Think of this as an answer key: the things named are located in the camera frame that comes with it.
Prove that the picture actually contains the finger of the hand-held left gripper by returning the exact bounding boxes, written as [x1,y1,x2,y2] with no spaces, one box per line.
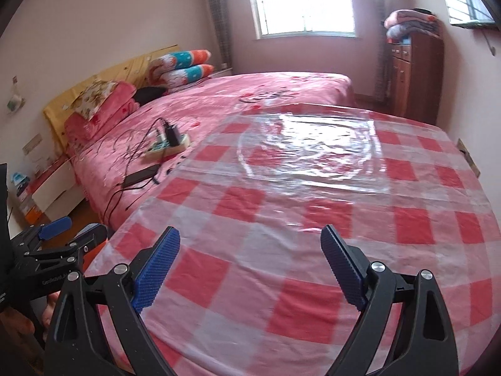
[12,217,73,257]
[23,223,109,267]

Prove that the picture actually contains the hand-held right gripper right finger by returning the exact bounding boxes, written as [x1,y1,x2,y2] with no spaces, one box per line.
[320,224,459,376]

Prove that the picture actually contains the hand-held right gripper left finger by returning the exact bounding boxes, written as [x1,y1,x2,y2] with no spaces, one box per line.
[44,226,181,376]

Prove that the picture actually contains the person's left hand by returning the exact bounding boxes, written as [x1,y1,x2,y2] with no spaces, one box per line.
[0,307,36,337]

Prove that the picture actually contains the white nightstand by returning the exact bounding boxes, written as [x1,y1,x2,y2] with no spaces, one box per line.
[29,156,85,220]

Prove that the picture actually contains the red checked tablecloth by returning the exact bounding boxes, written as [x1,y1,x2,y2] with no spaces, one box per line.
[84,104,501,376]

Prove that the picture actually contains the white power strip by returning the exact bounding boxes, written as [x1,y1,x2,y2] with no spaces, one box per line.
[142,133,191,160]

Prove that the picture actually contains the pink folded blanket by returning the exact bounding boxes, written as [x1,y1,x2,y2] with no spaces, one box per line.
[65,82,139,142]

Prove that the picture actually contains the black charger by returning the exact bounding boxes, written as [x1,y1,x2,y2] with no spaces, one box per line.
[163,123,184,147]

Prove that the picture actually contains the floral pillow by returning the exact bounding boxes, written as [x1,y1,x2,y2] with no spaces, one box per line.
[74,80,118,120]

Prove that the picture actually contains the dark cloth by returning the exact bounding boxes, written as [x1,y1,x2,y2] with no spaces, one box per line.
[133,87,169,106]

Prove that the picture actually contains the yellow wooden headboard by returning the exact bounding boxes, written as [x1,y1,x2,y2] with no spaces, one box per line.
[43,45,181,153]

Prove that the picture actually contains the bed with pink bedspread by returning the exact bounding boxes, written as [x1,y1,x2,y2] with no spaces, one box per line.
[65,71,357,232]

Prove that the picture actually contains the brown wooden dresser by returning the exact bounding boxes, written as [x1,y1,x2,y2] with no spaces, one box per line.
[385,33,445,126]

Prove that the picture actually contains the grey checked curtain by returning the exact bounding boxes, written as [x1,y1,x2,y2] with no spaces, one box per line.
[370,0,393,102]
[204,0,234,73]

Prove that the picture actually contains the grey folded quilt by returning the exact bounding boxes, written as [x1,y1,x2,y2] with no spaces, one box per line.
[387,23,442,44]

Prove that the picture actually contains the red striped folded quilt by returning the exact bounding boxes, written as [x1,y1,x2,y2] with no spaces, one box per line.
[385,9,437,29]

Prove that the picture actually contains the large window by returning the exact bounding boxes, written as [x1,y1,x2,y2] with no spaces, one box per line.
[245,0,357,40]

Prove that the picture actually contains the tangle of thin wires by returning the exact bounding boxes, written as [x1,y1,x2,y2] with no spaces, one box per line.
[78,129,157,173]

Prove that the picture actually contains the hanging wall ornament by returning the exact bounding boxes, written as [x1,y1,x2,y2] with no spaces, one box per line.
[6,76,26,114]

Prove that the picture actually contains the tan wall plate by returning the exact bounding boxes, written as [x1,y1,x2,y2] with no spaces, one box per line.
[458,139,481,179]

